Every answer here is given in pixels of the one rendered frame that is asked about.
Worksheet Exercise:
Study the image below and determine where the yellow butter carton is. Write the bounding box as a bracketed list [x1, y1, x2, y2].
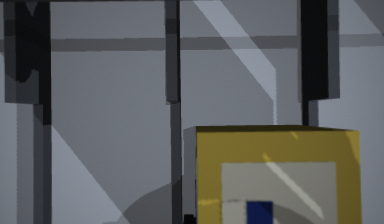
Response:
[195, 125, 362, 224]

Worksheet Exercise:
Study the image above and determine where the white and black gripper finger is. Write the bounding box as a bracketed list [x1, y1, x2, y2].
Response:
[183, 214, 196, 224]

